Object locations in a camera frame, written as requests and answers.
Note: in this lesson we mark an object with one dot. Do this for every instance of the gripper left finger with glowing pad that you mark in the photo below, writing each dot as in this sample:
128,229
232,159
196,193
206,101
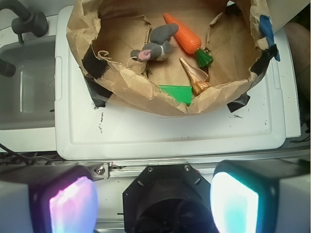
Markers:
47,199

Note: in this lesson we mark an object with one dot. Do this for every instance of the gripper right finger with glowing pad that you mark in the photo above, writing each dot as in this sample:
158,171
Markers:
262,196

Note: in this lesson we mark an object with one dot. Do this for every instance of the orange toy carrot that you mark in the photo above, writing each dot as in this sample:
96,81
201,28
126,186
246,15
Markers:
189,41

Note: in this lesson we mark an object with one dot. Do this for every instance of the white plastic bin lid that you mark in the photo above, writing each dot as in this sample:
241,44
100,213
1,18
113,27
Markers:
85,132

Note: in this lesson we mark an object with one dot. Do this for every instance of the toy sink basin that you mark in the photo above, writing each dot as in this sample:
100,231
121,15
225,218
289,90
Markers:
27,98

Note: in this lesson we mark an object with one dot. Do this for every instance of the black tape right side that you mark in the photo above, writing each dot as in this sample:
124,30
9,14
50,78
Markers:
259,68

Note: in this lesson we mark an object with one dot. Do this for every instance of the black tape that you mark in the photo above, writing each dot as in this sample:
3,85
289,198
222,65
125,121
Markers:
259,68
96,68

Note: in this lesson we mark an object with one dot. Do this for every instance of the green plastic triangle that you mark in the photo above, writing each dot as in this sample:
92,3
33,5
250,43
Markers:
182,94

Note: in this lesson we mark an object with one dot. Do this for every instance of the toy ice cream cone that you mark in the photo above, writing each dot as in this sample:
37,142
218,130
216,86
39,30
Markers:
198,78

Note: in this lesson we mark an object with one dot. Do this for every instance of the black tape left side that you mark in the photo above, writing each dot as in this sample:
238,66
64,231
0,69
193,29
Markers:
96,68

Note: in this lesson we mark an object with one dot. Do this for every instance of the blue tape strip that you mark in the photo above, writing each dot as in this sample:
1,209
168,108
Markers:
265,27

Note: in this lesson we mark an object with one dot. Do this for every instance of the brown paper bag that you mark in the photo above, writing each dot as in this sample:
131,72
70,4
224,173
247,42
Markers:
114,28

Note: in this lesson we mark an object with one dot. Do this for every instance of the dark grey toy faucet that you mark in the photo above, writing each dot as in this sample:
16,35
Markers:
27,21

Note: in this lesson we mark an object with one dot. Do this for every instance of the grey plush mouse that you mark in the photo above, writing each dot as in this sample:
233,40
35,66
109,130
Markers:
159,46

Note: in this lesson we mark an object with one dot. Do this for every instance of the aluminium rail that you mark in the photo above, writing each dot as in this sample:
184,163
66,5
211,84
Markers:
205,165

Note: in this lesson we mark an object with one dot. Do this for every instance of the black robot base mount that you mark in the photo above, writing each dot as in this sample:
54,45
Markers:
168,199

